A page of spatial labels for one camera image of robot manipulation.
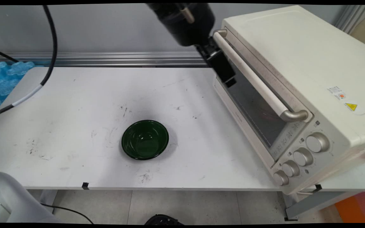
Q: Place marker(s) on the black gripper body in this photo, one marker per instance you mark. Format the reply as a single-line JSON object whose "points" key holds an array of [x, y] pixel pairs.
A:
{"points": [[188, 22]]}

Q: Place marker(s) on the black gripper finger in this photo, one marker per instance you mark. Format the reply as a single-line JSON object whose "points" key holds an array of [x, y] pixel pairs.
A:
{"points": [[223, 68], [205, 50]]}

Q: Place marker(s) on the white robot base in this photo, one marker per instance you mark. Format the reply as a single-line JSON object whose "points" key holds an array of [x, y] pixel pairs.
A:
{"points": [[11, 199]]}

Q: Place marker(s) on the cream toaster oven body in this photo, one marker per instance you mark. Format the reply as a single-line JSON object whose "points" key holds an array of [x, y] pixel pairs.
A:
{"points": [[312, 53]]}

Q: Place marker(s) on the dark green glass bowl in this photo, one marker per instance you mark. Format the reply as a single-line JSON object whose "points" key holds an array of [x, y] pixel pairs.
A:
{"points": [[145, 140]]}

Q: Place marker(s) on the white label sticker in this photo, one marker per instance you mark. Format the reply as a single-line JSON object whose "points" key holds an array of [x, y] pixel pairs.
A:
{"points": [[337, 92]]}

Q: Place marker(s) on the large silver oven knob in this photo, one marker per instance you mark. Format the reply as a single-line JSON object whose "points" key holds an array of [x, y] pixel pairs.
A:
{"points": [[318, 142]]}

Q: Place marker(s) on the grey ribbed column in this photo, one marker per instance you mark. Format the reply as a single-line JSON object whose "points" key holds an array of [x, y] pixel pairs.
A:
{"points": [[348, 17]]}

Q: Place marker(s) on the black table clip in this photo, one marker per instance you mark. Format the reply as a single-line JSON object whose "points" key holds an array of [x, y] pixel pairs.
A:
{"points": [[318, 188]]}

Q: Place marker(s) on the black round floor object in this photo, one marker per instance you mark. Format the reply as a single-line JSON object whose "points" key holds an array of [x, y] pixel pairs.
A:
{"points": [[163, 220]]}

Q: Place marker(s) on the orange floor object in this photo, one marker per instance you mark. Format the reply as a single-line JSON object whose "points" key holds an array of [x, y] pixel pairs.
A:
{"points": [[356, 209]]}

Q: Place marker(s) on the blue bubble wrap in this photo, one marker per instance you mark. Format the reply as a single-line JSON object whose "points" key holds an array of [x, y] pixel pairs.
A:
{"points": [[2, 79]]}

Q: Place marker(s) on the white table leg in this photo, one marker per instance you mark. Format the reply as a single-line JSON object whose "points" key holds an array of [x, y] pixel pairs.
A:
{"points": [[48, 199]]}

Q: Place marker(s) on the aluminium rail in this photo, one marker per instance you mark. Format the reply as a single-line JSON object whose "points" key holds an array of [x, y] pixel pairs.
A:
{"points": [[106, 59]]}

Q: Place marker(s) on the grey table frame beam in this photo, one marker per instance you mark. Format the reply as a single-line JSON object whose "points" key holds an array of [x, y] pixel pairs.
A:
{"points": [[315, 205]]}

